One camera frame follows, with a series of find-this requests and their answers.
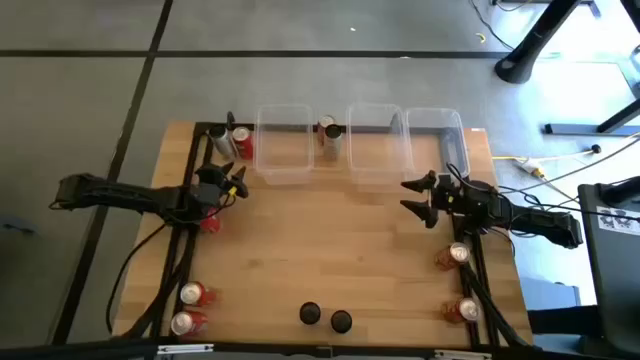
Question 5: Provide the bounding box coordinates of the silver metal bracket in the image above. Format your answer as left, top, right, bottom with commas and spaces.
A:
158, 343, 215, 355
433, 349, 494, 360

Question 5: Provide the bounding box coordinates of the slim can orange band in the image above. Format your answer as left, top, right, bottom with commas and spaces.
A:
330, 309, 354, 335

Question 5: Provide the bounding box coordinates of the slim can pineapple print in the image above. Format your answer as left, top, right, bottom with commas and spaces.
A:
298, 301, 322, 326

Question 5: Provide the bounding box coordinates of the white tag label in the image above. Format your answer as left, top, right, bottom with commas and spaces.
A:
595, 205, 640, 237

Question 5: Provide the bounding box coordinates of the black stand foot bar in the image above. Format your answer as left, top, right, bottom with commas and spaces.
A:
543, 97, 640, 136

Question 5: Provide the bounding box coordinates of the black cable bundle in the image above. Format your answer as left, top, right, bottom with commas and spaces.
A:
457, 264, 539, 351
124, 224, 199, 344

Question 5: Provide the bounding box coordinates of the black computer tower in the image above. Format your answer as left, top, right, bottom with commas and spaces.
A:
577, 175, 640, 359

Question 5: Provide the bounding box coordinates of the thin black cable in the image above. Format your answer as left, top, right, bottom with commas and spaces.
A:
469, 0, 516, 51
104, 222, 169, 335

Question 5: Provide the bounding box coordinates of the clear plastic bin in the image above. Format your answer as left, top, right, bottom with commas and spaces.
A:
345, 101, 415, 190
253, 103, 316, 186
402, 106, 472, 180

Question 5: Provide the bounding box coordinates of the thick black stand leg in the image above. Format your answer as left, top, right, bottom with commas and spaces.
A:
494, 0, 584, 85
619, 0, 640, 31

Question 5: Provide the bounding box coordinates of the black aluminium table frame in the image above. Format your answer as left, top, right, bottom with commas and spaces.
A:
119, 121, 539, 360

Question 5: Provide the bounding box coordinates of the yellow cable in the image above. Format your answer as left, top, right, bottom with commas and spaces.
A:
492, 155, 546, 179

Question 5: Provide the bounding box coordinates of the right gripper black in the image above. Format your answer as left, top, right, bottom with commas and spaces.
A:
399, 170, 499, 229

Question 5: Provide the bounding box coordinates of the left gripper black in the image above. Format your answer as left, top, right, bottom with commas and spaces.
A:
188, 160, 250, 214

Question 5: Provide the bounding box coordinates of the bright red soda can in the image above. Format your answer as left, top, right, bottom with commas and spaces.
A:
231, 125, 255, 161
170, 310, 209, 337
200, 213, 223, 235
179, 280, 218, 308

